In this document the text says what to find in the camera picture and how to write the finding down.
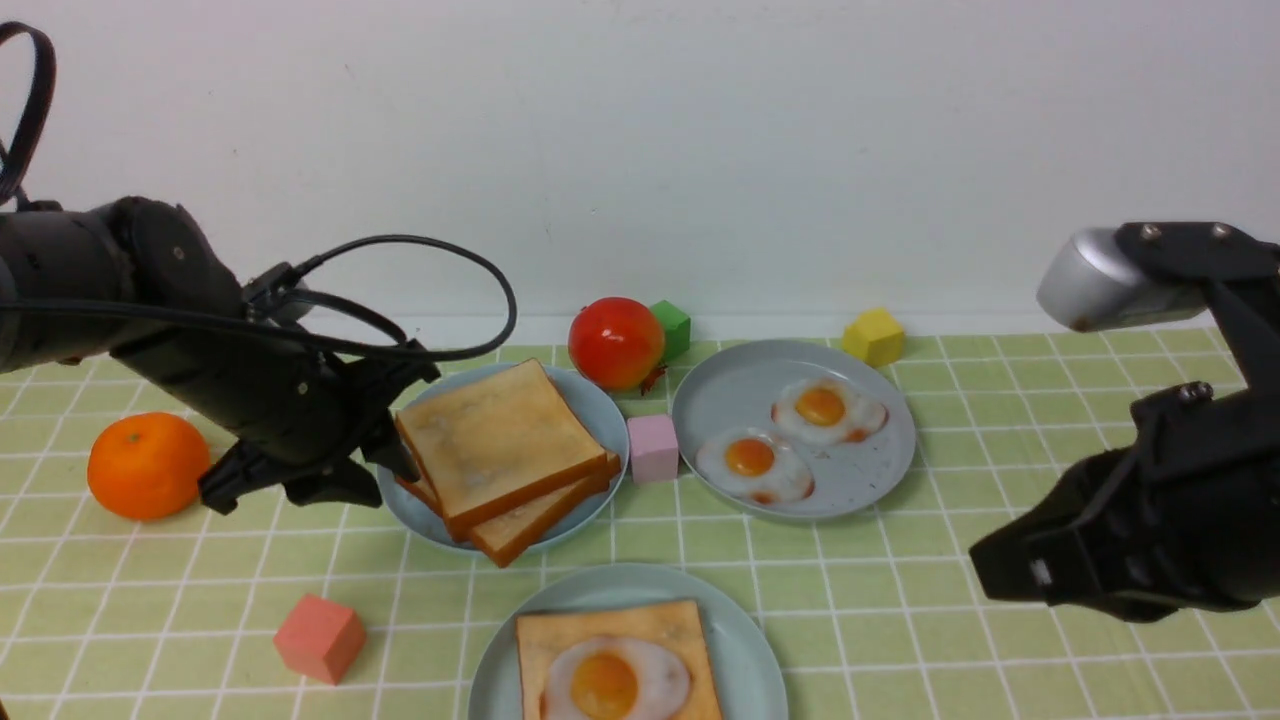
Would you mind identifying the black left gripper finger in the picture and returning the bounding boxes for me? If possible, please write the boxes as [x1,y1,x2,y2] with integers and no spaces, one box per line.
[198,441,346,516]
[282,410,421,509]

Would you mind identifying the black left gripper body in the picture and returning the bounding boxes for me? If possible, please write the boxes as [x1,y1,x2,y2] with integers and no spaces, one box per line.
[111,263,440,471]

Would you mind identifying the fried egg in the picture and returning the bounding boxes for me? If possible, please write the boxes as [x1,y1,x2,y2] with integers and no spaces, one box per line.
[540,635,692,719]
[694,427,817,506]
[771,378,890,447]

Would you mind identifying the blue plate with eggs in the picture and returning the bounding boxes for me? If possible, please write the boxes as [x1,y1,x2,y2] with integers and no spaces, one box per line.
[671,340,916,521]

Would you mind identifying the blue plate with bread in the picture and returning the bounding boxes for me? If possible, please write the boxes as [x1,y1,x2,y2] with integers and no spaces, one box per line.
[375,366,631,561]

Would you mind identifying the toast slice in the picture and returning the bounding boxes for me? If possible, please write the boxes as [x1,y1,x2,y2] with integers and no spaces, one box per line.
[516,600,724,719]
[396,359,611,541]
[376,454,627,568]

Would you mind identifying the green wooden cube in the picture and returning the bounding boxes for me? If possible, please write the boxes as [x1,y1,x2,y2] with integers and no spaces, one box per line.
[650,300,692,365]

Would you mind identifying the red apple fruit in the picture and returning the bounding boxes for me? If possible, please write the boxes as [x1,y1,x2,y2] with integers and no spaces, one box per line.
[567,297,666,393]

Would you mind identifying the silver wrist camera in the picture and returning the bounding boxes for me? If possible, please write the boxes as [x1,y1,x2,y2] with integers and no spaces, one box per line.
[1036,228,1207,333]

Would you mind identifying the salmon red wooden cube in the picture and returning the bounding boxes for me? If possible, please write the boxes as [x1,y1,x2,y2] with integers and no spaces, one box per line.
[273,593,367,685]

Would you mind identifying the pink wooden cube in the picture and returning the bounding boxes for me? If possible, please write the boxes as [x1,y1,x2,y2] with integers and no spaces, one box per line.
[627,413,681,486]

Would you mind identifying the orange tangerine fruit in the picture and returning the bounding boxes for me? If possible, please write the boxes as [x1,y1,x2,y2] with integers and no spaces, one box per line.
[86,413,212,521]

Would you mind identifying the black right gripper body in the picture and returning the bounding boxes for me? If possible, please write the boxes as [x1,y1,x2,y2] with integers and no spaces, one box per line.
[1020,222,1280,612]

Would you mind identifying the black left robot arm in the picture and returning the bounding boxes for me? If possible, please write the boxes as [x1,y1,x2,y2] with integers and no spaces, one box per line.
[1,199,438,515]

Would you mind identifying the yellow wooden cube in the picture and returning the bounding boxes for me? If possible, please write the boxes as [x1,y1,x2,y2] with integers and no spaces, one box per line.
[840,307,906,368]

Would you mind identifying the empty light blue plate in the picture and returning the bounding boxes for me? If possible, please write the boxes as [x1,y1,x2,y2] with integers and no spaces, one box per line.
[466,562,788,719]

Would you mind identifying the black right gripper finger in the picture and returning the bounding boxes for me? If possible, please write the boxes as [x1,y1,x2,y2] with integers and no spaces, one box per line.
[968,500,1151,623]

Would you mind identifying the black strap loop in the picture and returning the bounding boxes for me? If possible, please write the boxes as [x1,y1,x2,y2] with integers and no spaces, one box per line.
[0,22,58,206]

